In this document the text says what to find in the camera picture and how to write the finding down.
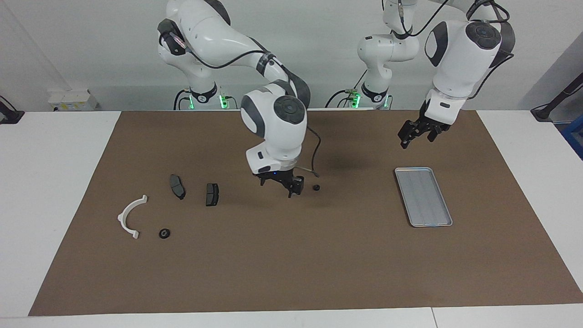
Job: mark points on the white curved plastic bracket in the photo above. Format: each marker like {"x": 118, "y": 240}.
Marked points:
{"x": 124, "y": 222}

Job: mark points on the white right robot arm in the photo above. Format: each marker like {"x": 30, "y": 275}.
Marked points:
{"x": 278, "y": 123}

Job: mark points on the large black bearing gear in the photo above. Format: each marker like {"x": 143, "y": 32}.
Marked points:
{"x": 162, "y": 235}

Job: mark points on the elongated dark brake pad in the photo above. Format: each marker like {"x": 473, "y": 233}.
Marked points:
{"x": 176, "y": 187}

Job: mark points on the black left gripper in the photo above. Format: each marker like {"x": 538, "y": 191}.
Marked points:
{"x": 428, "y": 124}

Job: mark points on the blue box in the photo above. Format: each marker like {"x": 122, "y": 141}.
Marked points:
{"x": 575, "y": 136}

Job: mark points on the silver metal tray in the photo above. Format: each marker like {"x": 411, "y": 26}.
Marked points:
{"x": 423, "y": 197}

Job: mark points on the brown table mat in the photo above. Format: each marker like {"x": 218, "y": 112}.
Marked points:
{"x": 296, "y": 264}

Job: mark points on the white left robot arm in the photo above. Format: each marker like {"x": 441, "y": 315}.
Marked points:
{"x": 460, "y": 54}

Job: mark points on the white power strip box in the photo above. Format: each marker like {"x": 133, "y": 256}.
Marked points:
{"x": 73, "y": 100}

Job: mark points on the rectangular dark brake pad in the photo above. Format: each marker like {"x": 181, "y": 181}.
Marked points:
{"x": 212, "y": 195}

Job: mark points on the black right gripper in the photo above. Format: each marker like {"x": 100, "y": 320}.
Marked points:
{"x": 278, "y": 174}

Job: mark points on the black table clamp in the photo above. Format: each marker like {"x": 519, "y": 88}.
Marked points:
{"x": 10, "y": 116}

